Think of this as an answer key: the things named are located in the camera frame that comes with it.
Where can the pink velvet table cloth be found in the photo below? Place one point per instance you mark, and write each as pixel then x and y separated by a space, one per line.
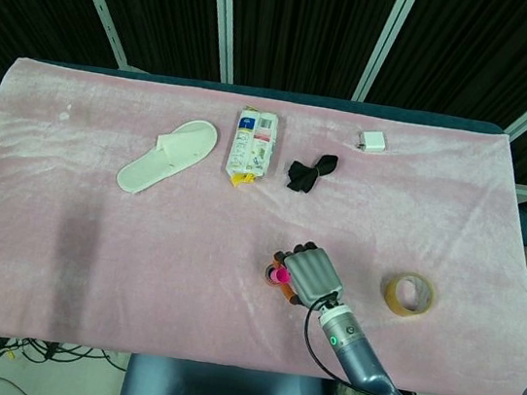
pixel 160 266

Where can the yellowish tape roll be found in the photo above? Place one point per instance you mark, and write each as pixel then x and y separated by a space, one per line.
pixel 393 301

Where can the white snack package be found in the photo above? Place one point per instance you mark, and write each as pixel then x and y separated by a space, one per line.
pixel 252 147

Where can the pink plastic cup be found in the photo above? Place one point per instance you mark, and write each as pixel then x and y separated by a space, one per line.
pixel 279 275

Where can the orange plastic cup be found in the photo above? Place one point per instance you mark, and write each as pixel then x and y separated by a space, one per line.
pixel 272 284

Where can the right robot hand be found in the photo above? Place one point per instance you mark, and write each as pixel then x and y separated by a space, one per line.
pixel 314 276

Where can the white charger plug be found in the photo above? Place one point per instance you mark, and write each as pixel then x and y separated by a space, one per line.
pixel 373 141

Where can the black cloth bundle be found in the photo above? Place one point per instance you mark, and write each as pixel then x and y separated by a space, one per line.
pixel 306 174

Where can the white disposable slipper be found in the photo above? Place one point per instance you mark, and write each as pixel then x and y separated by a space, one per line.
pixel 166 159

